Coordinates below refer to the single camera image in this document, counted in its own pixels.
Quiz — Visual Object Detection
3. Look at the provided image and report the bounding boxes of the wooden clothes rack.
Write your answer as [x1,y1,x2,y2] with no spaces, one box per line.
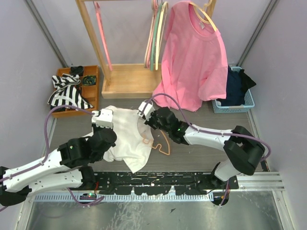
[75,0,217,99]

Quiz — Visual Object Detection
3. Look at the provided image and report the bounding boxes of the dark navy garment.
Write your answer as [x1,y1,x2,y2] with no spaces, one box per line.
[217,67,245,106]

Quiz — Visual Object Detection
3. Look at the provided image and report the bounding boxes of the green hanger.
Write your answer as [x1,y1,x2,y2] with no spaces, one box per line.
[150,0,163,71]

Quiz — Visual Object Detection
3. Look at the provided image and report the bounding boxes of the black white striped shirt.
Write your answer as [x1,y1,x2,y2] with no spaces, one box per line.
[47,74,93,109]

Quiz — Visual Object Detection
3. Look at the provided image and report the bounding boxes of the black garment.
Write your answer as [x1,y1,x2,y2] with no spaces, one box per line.
[239,69,257,93]

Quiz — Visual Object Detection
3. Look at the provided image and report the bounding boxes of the pink t shirt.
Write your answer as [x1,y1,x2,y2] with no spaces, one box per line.
[153,0,228,112]

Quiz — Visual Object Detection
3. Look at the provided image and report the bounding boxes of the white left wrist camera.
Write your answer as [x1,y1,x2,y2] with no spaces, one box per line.
[91,109,113,129]

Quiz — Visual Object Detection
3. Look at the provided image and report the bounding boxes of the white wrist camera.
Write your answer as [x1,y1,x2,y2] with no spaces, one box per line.
[91,109,113,129]
[137,101,155,120]

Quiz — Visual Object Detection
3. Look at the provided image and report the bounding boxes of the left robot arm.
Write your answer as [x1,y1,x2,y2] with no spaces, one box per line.
[0,128,117,207]

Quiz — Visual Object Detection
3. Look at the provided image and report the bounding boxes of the blue plastic basket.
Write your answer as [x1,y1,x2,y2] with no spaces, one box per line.
[212,67,255,114]

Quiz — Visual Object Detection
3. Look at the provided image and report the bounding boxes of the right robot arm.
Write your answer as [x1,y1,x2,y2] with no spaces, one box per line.
[140,107,265,189]

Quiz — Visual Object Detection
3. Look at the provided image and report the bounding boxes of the green black rolled socks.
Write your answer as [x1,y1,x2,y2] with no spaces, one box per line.
[83,75,96,86]

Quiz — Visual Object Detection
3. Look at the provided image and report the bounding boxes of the orange wooden organizer tray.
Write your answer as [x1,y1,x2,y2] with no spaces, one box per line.
[52,65,100,118]

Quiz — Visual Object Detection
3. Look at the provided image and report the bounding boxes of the yellow hanger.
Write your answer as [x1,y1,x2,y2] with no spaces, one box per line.
[154,1,168,70]

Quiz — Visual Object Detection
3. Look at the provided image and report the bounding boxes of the natural wood hanger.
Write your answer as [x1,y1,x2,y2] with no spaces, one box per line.
[189,0,217,31]

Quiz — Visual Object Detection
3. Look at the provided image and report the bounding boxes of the white t shirt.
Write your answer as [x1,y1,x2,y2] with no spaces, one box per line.
[89,105,153,173]

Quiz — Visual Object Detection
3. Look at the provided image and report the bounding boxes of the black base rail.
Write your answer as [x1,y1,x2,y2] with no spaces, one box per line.
[79,172,239,197]

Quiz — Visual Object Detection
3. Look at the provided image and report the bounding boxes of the light pink hanger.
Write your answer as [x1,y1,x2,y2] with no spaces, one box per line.
[144,0,158,69]

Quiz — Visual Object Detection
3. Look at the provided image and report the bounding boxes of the orange hanger with metal hook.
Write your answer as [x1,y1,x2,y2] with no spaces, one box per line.
[141,130,171,156]

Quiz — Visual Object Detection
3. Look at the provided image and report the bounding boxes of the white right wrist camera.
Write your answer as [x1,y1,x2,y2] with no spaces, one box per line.
[137,101,155,120]

